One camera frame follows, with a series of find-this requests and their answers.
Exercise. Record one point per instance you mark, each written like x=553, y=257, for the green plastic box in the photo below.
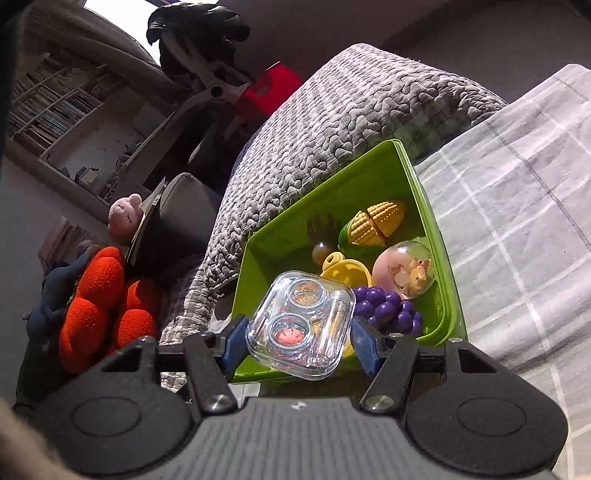
x=360, y=184

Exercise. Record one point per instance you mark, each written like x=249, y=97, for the yellow-headed toy figure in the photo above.
x=346, y=270

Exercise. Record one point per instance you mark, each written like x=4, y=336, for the tan toy hand with bulb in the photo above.
x=321, y=251

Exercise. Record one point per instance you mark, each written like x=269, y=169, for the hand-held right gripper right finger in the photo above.
x=364, y=346

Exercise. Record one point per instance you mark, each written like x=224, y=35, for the open book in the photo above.
x=150, y=201

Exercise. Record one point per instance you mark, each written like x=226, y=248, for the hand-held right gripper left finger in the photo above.
x=233, y=346

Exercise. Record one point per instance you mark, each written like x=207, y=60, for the orange flower cushion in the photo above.
x=97, y=286

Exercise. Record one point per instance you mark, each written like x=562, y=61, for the clear plastic lens case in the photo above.
x=318, y=341

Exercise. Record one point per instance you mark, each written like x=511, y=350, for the bookshelf with books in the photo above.
x=51, y=110

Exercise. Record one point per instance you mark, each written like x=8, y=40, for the pink plush toy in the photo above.
x=122, y=217

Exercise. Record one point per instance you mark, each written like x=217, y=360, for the white office chair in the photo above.
x=217, y=90

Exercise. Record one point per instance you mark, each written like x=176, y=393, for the red storage box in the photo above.
x=263, y=97

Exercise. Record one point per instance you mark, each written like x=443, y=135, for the stack of papers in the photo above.
x=60, y=240

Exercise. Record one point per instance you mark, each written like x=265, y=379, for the yellow toy corn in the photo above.
x=374, y=226

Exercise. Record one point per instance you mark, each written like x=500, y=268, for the pink clear capsule ball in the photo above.
x=397, y=272

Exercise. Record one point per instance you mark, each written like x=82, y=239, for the grey quilted blanket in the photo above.
x=323, y=106

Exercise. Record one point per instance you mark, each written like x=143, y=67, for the grey armrest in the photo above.
x=184, y=212

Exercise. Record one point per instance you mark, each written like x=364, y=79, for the white desk shelf unit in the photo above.
x=106, y=138

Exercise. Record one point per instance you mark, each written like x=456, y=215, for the purple toy grapes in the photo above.
x=388, y=309

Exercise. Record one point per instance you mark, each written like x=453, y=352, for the blue plush toy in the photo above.
x=51, y=295

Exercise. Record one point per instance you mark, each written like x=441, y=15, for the black jacket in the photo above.
x=198, y=27

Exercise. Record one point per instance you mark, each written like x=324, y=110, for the grey checked cloth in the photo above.
x=531, y=207

